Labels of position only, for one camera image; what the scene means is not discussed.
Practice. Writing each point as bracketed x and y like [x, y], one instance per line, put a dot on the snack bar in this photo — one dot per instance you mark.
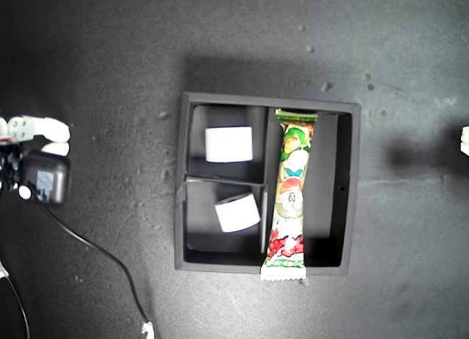
[289, 207]

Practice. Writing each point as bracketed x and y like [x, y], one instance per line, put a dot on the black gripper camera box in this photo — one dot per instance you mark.
[58, 178]

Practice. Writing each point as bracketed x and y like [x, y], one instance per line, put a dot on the large white tape roll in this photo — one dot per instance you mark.
[229, 145]

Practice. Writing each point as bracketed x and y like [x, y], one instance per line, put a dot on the small white tape roll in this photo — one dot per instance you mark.
[238, 214]

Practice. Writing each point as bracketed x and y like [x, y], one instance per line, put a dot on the black tray with wells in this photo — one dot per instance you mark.
[326, 163]

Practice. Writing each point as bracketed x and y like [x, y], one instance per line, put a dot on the white plastic piece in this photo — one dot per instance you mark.
[3, 269]

